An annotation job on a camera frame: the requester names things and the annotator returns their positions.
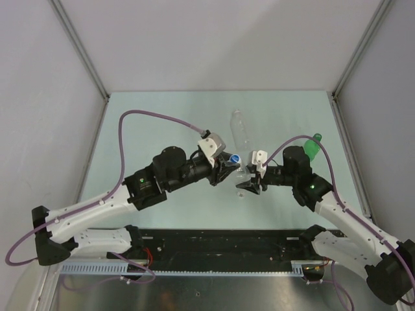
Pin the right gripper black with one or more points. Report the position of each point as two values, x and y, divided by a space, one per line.
252 186

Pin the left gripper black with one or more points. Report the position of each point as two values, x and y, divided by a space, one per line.
222 168

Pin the clear plastic bottle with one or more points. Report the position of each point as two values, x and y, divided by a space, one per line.
239 131
242 174

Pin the green plastic bottle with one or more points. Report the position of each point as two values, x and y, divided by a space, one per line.
311 148

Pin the green bottle cap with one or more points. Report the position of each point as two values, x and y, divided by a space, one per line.
317 136

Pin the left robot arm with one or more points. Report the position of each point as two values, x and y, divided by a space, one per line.
69 231

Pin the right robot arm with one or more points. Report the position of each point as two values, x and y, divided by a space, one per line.
382 260

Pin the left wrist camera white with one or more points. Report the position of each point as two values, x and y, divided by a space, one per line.
211 146

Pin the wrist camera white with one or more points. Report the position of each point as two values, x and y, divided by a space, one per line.
257 158
211 146

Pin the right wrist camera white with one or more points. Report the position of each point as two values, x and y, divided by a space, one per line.
257 158

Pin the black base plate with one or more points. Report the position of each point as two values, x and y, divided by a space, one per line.
232 247

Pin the grey slotted cable duct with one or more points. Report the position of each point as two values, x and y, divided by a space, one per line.
163 269

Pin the right aluminium corner post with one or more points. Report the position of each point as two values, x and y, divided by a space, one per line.
367 37

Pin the aluminium corner post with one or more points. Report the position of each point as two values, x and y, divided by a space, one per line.
75 40
367 37

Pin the left aluminium corner post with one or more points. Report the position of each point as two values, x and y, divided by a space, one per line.
75 40

